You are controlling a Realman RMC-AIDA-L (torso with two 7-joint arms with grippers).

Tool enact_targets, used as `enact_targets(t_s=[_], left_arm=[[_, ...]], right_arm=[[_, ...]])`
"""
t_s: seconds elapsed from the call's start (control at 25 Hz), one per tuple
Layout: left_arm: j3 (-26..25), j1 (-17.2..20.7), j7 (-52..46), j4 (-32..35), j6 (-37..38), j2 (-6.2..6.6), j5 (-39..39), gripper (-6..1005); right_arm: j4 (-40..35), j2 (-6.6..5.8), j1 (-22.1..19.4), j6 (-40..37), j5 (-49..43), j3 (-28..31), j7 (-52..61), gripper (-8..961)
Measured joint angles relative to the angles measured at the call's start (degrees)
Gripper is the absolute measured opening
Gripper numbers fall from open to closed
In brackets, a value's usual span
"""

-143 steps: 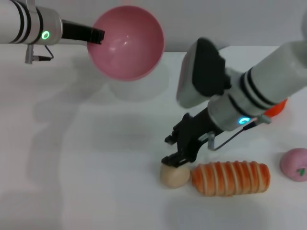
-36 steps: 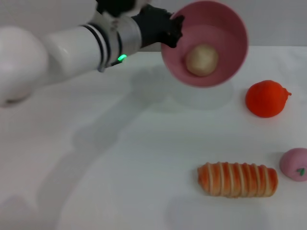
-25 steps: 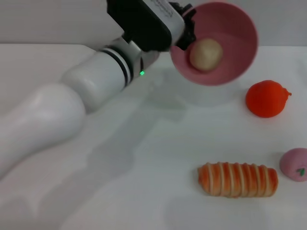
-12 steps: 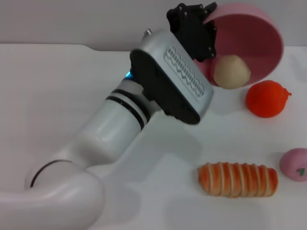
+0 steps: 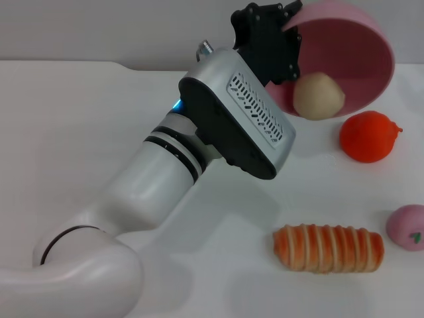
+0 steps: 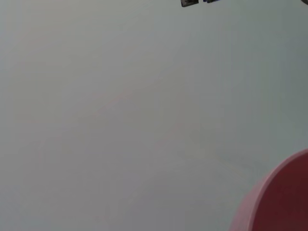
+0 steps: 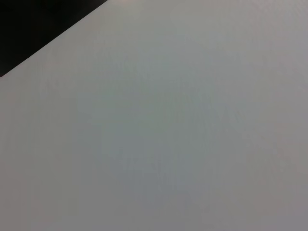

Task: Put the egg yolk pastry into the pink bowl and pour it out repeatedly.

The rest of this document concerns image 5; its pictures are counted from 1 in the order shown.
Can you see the orange red persimmon toy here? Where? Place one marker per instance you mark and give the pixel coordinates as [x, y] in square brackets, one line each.
[366, 137]

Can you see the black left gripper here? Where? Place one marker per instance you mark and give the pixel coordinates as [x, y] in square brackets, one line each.
[268, 43]

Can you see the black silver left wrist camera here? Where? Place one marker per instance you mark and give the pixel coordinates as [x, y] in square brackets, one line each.
[232, 122]

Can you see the pink plastic bowl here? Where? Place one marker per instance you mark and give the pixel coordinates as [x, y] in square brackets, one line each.
[351, 53]

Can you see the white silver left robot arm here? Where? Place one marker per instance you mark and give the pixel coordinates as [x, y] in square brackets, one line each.
[142, 198]

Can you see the pink peach bun toy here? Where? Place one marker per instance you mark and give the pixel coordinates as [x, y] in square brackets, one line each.
[404, 225]

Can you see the beige egg yolk pastry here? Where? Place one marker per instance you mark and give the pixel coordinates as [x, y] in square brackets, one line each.
[318, 97]

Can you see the orange striped bread roll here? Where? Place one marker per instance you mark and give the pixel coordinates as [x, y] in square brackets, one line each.
[328, 250]

